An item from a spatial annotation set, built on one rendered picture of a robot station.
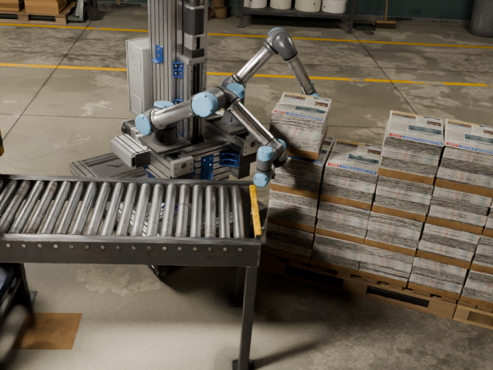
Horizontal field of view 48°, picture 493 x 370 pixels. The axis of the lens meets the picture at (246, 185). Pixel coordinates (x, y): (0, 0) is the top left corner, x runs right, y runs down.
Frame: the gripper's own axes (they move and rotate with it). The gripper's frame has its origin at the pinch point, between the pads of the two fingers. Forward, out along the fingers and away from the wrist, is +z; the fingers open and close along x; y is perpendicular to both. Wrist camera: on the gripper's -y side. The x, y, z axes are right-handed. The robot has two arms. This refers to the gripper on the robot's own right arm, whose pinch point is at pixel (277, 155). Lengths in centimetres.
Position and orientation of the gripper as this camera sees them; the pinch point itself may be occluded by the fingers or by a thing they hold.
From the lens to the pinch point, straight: 301.8
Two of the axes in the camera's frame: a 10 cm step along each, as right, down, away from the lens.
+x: -9.5, -2.0, 2.2
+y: 0.6, -8.6, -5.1
